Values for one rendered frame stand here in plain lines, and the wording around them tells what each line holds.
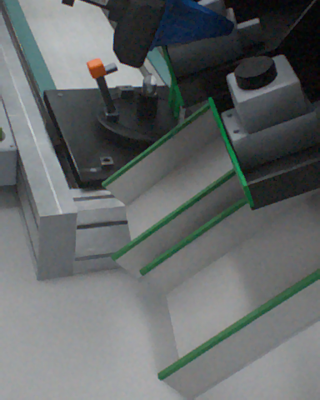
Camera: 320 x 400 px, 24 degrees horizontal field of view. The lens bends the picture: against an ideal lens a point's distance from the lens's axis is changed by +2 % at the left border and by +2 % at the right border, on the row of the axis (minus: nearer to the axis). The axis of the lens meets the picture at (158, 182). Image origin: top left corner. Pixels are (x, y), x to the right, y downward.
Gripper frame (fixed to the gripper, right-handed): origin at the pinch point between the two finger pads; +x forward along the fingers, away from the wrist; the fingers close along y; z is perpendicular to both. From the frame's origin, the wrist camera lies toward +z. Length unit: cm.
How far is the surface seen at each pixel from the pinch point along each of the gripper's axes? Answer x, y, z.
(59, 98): -6.0, 31.6, -32.6
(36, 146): -7.8, 20.7, -34.2
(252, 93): 2.8, -16.4, 1.8
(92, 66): -4.1, 23.3, -21.5
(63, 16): -7, 75, -41
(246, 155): 4.4, -17.0, -2.9
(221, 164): 9.6, 0.7, -15.7
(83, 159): -2.0, 15.9, -30.8
